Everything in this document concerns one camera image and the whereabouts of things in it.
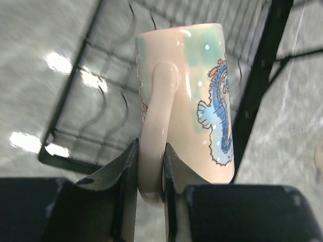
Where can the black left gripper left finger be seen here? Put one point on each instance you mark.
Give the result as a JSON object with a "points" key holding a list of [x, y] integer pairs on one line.
{"points": [[112, 201]]}

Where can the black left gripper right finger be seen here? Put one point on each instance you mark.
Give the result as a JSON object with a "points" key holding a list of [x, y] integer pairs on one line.
{"points": [[176, 176]]}

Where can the beige dragon print mug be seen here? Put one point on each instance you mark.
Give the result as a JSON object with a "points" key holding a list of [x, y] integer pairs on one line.
{"points": [[185, 101]]}

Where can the cream mug green inside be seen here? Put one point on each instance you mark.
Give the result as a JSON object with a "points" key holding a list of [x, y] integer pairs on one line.
{"points": [[318, 157]]}

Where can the black wire dish rack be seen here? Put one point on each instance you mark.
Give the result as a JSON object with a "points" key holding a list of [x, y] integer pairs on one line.
{"points": [[98, 113]]}

